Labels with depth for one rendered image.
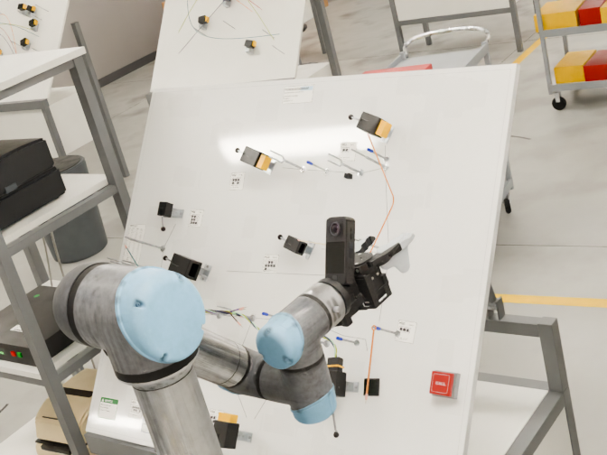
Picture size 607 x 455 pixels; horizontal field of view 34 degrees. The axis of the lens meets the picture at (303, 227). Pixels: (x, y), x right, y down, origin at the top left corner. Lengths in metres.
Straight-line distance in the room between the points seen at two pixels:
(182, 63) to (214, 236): 4.13
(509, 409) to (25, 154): 1.48
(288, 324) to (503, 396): 1.24
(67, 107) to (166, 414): 6.64
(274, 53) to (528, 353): 2.81
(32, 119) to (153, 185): 5.02
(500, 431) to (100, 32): 10.20
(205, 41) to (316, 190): 4.25
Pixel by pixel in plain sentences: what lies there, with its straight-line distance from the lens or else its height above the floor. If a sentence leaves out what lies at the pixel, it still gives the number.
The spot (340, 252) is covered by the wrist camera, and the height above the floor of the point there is 1.62.
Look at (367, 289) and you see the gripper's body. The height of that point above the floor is 1.55.
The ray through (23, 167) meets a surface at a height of 1.59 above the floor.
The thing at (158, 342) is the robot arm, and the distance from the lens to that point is 1.25.
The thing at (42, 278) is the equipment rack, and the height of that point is 1.08.
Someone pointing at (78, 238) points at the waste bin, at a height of 0.16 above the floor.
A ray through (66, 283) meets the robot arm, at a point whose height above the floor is 1.80.
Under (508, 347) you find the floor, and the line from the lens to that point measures 4.41.
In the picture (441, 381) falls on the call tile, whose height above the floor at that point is 1.11.
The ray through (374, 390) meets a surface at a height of 1.06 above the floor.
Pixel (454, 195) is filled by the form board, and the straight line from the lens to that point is 2.29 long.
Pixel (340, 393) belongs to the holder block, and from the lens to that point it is 2.27.
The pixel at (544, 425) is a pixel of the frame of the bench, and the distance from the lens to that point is 2.55.
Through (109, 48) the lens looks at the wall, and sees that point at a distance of 12.33.
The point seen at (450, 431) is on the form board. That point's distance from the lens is 2.20.
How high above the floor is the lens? 2.27
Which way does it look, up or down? 22 degrees down
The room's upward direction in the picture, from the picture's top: 15 degrees counter-clockwise
